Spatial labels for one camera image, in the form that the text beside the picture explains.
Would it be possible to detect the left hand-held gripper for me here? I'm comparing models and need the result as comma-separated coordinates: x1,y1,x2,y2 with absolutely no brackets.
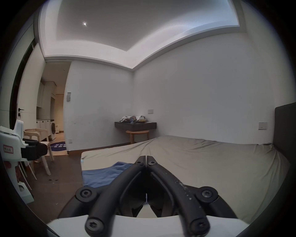
0,119,48,204

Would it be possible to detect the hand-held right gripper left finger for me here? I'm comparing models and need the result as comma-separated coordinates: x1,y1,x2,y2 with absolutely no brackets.
58,156,147,235

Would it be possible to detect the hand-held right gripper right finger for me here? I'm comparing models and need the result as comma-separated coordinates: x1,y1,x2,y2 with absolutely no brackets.
146,156,238,235

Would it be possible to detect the blue shirt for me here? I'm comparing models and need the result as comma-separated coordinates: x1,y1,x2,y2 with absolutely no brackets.
82,161,135,188

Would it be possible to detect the pale wooden chair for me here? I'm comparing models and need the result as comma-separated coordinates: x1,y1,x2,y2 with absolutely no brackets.
23,128,55,176

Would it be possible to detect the white washing machine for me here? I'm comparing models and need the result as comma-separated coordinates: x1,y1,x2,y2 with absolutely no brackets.
49,119,57,141

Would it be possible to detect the bed with beige sheet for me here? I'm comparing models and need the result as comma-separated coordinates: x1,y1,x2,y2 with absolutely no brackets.
80,135,291,224

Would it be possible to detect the round dark blue rug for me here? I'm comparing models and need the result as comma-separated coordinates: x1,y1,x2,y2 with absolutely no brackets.
50,142,68,152

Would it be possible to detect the round wooden stool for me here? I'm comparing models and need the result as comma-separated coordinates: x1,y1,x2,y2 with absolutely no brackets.
125,130,150,144

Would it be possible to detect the dark grey padded headboard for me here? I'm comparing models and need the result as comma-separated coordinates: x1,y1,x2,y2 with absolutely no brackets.
273,102,296,167

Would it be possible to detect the dark wall shelf with clutter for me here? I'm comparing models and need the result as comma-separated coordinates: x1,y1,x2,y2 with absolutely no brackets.
114,115,157,133

